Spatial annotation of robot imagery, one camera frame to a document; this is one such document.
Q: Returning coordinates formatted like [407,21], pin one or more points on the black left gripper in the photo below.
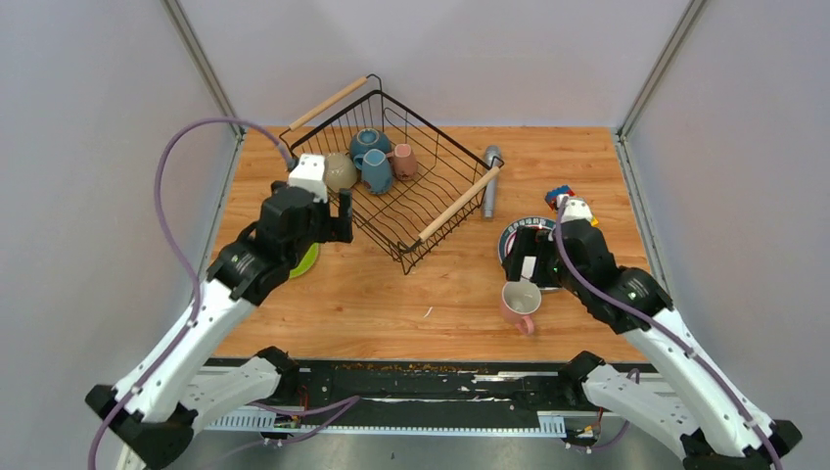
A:
[334,229]

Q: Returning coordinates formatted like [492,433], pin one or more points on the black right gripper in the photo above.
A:
[528,242]

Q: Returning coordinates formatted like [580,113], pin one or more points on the pink cup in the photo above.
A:
[519,300]

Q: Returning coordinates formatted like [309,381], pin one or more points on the light blue mug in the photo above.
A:
[376,171]

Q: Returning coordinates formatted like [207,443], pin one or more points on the white plate green lettered rim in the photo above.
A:
[507,236]

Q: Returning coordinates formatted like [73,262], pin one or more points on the lime green plate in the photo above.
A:
[306,262]

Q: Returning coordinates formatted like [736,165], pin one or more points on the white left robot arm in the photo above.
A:
[156,410]

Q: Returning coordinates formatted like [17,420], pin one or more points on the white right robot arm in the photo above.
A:
[711,424]

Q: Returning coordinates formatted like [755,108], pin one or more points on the beige ceramic bowl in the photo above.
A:
[341,172]

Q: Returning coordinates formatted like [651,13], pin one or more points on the colourful toy brick block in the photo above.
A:
[551,196]

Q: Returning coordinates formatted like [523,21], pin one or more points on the dark blue ceramic bowl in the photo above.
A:
[367,139]

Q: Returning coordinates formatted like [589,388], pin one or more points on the small mauve cup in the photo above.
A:
[404,163]

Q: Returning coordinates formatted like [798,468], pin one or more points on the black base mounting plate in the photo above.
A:
[482,395]

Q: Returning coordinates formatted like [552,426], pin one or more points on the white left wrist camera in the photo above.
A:
[309,174]

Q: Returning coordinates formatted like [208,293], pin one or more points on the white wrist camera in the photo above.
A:
[309,174]
[571,208]

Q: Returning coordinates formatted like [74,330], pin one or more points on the black wire dish rack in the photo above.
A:
[410,220]

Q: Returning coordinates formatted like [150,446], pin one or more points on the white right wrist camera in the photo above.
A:
[571,208]

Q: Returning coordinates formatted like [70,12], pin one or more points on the grey cylindrical handle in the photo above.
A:
[493,157]

